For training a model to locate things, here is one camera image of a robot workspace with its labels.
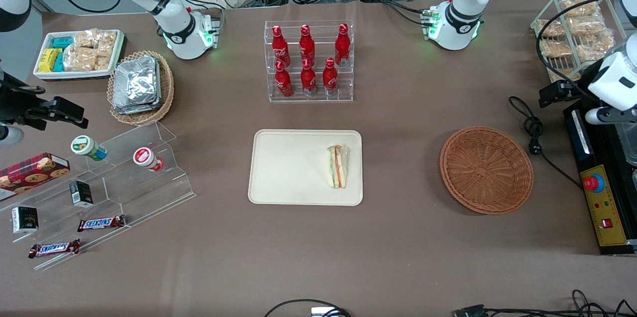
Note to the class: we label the red cola bottle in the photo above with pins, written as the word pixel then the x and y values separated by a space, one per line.
pixel 283 79
pixel 307 44
pixel 279 46
pixel 308 78
pixel 342 44
pixel 329 77

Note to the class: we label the light wicker basket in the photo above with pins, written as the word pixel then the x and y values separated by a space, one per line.
pixel 144 119

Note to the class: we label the brown wicker basket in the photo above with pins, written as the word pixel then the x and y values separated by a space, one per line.
pixel 487 170

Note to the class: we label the bagged fried snack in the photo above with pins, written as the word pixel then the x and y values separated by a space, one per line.
pixel 580 7
pixel 556 49
pixel 597 44
pixel 587 26
pixel 551 29

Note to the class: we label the foil wrapped pack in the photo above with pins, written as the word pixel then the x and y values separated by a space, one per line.
pixel 137 80
pixel 134 110

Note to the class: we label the Snickers chocolate bar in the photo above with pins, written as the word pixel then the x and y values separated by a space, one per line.
pixel 53 248
pixel 101 223

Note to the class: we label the clear bag of crisps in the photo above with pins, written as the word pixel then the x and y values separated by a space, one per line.
pixel 79 60
pixel 103 62
pixel 107 42
pixel 85 38

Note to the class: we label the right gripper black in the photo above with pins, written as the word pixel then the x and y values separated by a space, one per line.
pixel 15 103

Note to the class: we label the small white device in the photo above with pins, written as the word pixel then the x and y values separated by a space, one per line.
pixel 323 312

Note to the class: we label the red emergency stop button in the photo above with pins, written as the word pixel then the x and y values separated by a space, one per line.
pixel 591 183

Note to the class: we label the black appliance yellow panel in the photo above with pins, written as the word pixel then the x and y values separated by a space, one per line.
pixel 604 207

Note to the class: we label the small black carton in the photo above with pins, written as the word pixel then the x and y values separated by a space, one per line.
pixel 80 193
pixel 25 220

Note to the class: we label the cream plastic tray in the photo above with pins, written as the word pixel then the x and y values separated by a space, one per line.
pixel 288 167

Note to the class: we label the clear acrylic step shelf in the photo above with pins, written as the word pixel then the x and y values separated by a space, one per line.
pixel 149 192

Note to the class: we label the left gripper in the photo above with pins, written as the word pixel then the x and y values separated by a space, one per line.
pixel 578 86

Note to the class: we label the teal snack pack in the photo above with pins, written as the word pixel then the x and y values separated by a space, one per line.
pixel 62 42
pixel 59 63

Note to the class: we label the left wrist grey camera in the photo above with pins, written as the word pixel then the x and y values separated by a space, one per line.
pixel 594 117

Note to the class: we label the red tartan cookie box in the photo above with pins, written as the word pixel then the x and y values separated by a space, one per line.
pixel 30 170

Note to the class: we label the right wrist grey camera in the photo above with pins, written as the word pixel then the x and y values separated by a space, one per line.
pixel 11 135

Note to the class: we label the clear acrylic bottle rack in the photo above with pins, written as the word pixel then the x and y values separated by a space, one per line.
pixel 298 100

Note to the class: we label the triangular sandwich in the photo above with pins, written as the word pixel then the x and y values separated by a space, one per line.
pixel 337 167

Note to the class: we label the clear rectangular container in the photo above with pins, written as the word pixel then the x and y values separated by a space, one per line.
pixel 628 145

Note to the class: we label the green lid sunflower cup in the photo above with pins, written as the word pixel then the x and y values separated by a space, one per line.
pixel 83 145

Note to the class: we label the red lid yogurt cup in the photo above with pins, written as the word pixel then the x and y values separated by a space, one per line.
pixel 143 156

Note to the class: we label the yellow snack pack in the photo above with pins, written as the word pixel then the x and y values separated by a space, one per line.
pixel 52 54
pixel 46 65

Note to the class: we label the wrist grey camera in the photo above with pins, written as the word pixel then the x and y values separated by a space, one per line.
pixel 11 135
pixel 594 117

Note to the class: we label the white rectangular bin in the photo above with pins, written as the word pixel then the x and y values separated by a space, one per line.
pixel 74 76

